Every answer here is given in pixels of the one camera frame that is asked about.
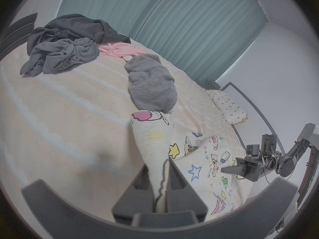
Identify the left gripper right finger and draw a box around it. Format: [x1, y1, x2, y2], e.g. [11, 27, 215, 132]
[166, 158, 209, 220]

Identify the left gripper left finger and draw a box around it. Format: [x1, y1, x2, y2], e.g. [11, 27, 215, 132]
[112, 163, 154, 219]

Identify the white printed pyjama top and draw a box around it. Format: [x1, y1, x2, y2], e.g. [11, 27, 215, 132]
[131, 110, 250, 217]

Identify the pile of clothes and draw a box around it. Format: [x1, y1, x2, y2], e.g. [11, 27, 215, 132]
[20, 14, 131, 77]

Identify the white printed pillow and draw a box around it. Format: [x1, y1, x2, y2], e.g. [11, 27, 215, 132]
[208, 89, 248, 125]

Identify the bed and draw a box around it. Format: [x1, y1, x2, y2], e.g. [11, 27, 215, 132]
[0, 13, 286, 223]

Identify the grey knitted garment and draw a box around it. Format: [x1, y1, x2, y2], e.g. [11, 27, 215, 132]
[124, 54, 178, 114]

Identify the blue-green curtain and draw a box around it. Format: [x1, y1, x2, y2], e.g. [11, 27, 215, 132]
[57, 0, 271, 84]

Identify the pink garment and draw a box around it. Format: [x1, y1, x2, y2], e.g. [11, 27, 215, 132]
[97, 42, 145, 59]

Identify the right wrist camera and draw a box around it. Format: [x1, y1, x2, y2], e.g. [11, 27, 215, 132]
[245, 145, 261, 159]

